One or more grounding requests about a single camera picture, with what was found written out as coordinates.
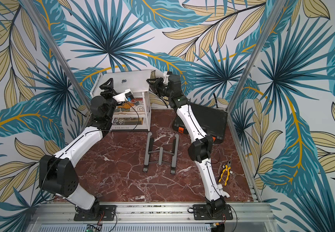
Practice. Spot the left aluminium corner post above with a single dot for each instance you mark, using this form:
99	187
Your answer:
48	37

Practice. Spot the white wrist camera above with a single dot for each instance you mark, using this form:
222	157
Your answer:
126	96
166	75

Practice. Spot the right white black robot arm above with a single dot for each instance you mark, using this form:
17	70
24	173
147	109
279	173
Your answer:
201	146

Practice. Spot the silver laptop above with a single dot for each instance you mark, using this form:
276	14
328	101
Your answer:
134	80

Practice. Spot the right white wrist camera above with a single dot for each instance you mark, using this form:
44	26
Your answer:
166	75

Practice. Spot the white three-tier shelf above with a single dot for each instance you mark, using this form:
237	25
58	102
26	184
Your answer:
135	114

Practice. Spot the black plastic tool case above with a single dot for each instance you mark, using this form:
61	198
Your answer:
199	122

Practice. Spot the grey folding laptop stand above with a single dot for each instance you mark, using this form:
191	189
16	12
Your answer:
149	150

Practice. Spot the yellow black pliers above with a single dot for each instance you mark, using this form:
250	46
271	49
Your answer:
226	172

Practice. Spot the small white plastic piece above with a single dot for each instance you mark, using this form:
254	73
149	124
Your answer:
225	194

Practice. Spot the right aluminium corner post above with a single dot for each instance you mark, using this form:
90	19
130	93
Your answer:
271	21

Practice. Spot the orange illustrated magazine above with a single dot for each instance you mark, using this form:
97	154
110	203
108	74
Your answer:
136	105

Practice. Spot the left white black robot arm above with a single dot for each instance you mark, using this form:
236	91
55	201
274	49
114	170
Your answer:
57	172

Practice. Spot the aluminium corner post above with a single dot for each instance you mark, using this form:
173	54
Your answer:
48	37
271	21

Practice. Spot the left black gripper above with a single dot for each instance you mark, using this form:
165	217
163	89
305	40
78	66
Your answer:
111	93

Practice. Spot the aluminium front rail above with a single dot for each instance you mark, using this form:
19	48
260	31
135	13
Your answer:
155	217

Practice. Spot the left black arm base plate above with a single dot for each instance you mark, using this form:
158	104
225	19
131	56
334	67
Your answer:
97	213

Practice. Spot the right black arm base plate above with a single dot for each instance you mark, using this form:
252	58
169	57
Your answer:
202	212

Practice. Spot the white folio book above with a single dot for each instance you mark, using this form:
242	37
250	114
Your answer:
126	123

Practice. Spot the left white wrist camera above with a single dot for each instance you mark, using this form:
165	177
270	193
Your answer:
126	96

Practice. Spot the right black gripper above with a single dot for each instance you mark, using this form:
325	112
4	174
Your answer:
158	86

